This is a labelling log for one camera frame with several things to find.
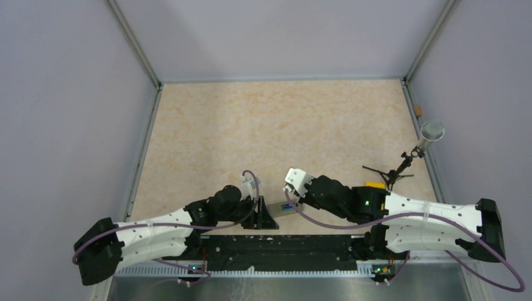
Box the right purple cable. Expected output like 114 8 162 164
284 189 526 293

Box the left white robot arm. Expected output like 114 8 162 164
72 185 279 286

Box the silver microphone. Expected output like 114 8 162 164
414 120 445 158

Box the purple cable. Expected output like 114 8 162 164
284 189 526 293
72 169 260 287

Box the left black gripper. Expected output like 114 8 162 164
217 195 279 230

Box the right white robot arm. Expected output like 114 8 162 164
285 170 506 263

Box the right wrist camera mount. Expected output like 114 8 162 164
284 167 314 194

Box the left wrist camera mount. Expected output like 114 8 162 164
239 176 261 200

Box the yellow battery cover block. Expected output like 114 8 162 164
365 182 386 189

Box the grey white remote control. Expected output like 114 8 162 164
267 201 299 219

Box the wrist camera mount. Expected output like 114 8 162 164
239 176 261 200
284 167 314 194

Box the small tan cork piece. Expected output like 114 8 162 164
413 105 422 118

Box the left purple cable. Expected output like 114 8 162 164
72 169 260 287

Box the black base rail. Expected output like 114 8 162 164
183 235 410 273

